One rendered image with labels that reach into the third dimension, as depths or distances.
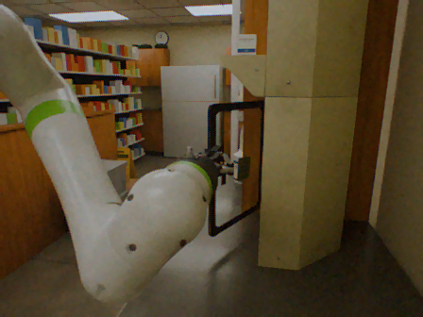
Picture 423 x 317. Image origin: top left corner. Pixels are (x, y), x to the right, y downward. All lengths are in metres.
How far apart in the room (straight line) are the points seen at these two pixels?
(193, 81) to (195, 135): 1.02
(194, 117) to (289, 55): 5.15
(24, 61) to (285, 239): 0.72
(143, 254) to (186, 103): 5.52
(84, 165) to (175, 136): 5.49
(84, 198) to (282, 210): 0.51
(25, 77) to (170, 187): 0.40
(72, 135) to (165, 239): 0.31
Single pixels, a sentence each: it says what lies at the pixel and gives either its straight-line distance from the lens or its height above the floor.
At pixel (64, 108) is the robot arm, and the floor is 1.40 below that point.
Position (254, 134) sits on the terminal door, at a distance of 1.02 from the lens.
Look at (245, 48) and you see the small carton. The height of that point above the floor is 1.53.
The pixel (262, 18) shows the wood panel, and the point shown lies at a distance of 1.15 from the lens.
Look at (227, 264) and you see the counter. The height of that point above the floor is 0.94.
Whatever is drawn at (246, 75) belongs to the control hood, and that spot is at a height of 1.46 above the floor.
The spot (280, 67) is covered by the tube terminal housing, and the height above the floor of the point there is 1.48.
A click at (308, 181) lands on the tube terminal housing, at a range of 0.81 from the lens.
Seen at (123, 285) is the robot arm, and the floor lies 1.18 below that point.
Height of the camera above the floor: 1.44
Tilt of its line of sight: 14 degrees down
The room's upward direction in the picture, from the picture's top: straight up
